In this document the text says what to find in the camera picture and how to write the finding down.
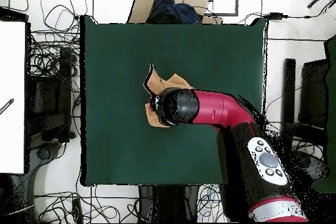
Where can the tan terry towel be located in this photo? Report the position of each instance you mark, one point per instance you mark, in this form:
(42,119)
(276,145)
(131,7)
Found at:
(157,82)

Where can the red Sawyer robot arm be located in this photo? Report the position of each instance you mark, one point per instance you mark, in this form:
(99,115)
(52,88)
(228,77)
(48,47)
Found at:
(220,108)

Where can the dark green table cloth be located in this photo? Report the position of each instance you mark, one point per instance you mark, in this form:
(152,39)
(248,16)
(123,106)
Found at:
(118,50)

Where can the black equipment stand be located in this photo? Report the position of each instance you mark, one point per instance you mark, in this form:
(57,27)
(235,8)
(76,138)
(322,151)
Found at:
(64,90)

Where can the dark blue clothing pile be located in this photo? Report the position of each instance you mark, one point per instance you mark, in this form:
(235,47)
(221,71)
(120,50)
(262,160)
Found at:
(173,13)

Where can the brown cardboard box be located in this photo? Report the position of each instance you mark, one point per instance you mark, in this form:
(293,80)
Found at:
(141,8)

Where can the grey round stand base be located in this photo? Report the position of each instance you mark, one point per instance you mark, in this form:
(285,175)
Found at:
(44,153)
(315,166)

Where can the black power strip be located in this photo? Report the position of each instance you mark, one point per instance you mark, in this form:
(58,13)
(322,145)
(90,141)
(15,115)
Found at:
(77,210)

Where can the white board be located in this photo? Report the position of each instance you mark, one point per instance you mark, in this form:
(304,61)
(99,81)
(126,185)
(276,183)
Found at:
(13,76)

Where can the black marker pen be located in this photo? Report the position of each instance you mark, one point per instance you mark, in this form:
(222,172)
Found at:
(6,106)

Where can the black power adapter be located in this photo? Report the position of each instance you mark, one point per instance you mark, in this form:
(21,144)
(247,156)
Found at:
(275,15)

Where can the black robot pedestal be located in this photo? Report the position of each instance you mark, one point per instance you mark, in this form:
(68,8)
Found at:
(168,203)

